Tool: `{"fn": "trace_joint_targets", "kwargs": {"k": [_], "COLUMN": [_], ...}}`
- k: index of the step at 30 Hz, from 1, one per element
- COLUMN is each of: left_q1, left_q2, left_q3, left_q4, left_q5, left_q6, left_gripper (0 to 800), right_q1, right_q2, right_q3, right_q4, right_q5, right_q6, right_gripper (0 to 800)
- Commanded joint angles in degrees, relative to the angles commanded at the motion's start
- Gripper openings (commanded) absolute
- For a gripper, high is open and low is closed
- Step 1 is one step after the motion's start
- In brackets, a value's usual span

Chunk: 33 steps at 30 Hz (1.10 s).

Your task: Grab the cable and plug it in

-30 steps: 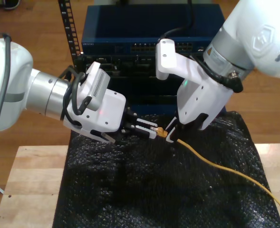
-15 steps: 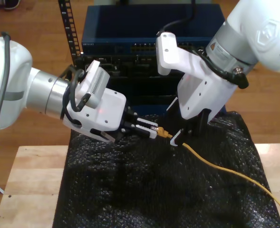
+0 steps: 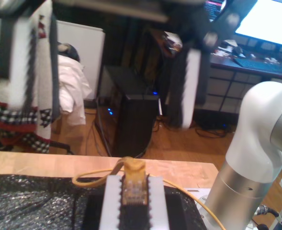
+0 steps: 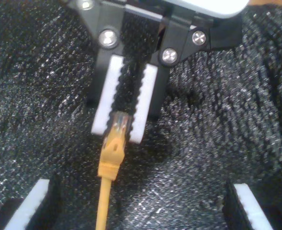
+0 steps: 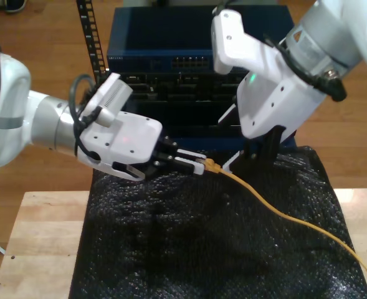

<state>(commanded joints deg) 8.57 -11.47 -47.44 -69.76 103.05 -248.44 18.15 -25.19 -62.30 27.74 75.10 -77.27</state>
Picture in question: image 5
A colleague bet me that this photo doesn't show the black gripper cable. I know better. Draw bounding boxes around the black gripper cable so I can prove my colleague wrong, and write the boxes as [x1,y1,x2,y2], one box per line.
[73,118,102,157]
[264,34,348,102]

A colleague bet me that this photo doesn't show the black rack server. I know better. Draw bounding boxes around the black rack server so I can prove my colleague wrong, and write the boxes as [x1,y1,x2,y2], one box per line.
[120,72,252,102]

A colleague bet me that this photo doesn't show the person's foot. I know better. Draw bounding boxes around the person's foot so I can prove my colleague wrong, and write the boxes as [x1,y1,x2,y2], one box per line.
[4,0,27,14]

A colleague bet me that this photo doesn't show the blue network switch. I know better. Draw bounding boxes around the blue network switch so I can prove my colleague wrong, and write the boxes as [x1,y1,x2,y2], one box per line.
[106,6,296,74]

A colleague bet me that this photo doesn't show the yellow network cable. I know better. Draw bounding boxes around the yellow network cable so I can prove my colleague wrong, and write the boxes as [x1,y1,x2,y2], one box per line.
[195,157,367,292]

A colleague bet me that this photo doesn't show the black bubble wrap mat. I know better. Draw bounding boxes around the black bubble wrap mat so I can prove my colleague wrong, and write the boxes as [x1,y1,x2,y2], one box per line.
[68,145,367,299]

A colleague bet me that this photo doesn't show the black camera cable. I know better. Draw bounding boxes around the black camera cable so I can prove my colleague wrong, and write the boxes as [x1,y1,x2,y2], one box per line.
[212,0,234,16]

